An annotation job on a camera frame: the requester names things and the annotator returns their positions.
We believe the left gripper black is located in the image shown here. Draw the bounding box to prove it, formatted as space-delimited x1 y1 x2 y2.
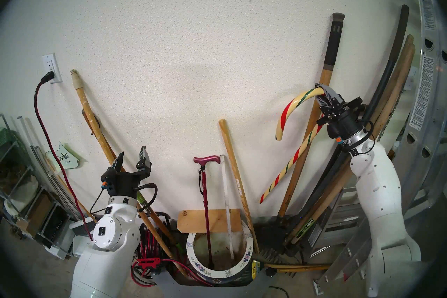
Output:
101 146 152 197

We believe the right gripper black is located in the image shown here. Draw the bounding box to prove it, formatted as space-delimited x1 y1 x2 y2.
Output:
315 84 371 148

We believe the striped candy cane stick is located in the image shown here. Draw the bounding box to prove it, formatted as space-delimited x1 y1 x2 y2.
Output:
259 87 326 204

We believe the pink metal walking cane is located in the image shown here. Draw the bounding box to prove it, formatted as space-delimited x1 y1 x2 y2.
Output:
193 156 221 269

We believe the white floral ceramic pot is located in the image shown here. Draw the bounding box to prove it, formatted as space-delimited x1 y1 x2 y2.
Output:
186 219 254 284

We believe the dark brown wooden stick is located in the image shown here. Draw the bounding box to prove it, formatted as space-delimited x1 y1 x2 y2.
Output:
82 109 177 245

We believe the green handwritten sign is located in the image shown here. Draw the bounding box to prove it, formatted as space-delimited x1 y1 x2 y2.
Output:
45 142 80 169

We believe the curved wooden pole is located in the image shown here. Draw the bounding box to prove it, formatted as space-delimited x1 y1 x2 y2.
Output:
290 35 415 242
293 43 416 245

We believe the wooden board with hole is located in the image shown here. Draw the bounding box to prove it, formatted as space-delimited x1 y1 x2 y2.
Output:
177 209 242 233

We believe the aluminium extension ladder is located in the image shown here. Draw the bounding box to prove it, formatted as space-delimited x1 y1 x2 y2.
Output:
314 0 447 296

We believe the black printed box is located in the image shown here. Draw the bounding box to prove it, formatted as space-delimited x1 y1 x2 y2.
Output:
44 207 70 249

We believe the grey step ladder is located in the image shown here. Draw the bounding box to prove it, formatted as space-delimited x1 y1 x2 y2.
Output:
307 187 365 256

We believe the white flat stick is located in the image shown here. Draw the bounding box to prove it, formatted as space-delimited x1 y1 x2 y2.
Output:
220 155 235 259

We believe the light wooden stick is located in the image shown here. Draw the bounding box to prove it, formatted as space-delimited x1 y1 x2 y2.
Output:
219 119 261 254

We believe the brown cardboard box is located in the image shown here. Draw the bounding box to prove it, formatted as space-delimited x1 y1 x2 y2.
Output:
26 193 53 237

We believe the white plastic pipe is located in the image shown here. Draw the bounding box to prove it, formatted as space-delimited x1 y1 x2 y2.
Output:
17 115 41 165

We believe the black rake head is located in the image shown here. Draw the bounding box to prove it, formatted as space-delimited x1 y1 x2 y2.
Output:
254 217 304 264

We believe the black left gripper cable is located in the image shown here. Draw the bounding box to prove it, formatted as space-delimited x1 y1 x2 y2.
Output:
134 183 158 213

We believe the black tool olive crossbar handle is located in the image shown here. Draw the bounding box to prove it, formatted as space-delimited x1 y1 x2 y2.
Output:
304 104 367 219

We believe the wooden handle black grip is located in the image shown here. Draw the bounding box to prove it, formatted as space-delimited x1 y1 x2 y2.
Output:
278 13 345 218

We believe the grey metal rail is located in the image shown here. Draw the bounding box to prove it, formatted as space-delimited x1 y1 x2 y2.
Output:
31 145 84 221

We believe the wooden broom handle threaded tip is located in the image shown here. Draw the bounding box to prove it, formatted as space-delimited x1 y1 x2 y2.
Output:
71 69 189 277

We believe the red extension cord reel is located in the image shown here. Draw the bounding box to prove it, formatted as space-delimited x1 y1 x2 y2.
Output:
131 212 184 287

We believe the bundle of long tool handles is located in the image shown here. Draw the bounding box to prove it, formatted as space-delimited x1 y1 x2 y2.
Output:
293 5 410 231

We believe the red black power cord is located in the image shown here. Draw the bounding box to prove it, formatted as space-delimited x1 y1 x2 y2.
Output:
34 71 94 242

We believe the metal wire shelf rack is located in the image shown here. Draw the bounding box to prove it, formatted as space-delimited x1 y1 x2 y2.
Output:
0 114 75 259

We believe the white wall outlet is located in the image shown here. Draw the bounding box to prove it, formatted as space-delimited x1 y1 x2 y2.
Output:
42 53 63 84

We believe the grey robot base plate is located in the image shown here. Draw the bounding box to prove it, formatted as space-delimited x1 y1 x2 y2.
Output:
154 271 315 298

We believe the yellow handled tool black knob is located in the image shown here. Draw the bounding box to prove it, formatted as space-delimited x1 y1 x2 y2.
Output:
265 263 330 277

